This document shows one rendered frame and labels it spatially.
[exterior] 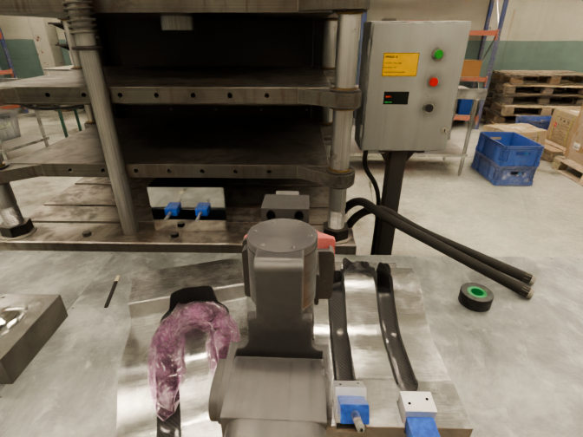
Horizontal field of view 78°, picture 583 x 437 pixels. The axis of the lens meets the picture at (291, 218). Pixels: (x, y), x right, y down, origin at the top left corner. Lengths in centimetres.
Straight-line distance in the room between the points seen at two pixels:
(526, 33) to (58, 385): 748
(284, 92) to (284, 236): 92
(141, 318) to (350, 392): 49
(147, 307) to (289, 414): 67
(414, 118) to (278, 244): 107
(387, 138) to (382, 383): 84
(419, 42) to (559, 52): 665
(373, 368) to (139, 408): 42
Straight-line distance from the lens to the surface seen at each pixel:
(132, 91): 128
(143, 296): 89
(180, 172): 130
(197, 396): 73
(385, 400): 70
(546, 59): 780
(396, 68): 126
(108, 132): 130
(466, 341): 98
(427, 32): 128
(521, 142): 474
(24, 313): 107
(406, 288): 87
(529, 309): 114
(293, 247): 27
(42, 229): 164
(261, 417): 25
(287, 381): 27
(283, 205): 32
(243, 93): 119
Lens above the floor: 144
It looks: 28 degrees down
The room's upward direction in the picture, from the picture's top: straight up
